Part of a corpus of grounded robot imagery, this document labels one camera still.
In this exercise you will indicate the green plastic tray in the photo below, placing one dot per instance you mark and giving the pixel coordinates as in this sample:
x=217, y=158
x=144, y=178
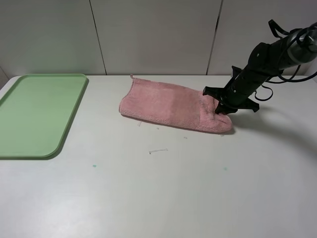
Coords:
x=36, y=114

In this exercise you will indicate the pink fluffy towel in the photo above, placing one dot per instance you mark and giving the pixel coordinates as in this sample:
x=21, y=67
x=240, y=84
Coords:
x=173, y=105

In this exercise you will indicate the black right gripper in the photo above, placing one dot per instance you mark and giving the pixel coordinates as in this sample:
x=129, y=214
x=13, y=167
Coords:
x=262, y=66

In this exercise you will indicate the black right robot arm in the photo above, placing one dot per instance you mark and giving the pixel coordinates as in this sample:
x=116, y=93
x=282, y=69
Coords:
x=299, y=46

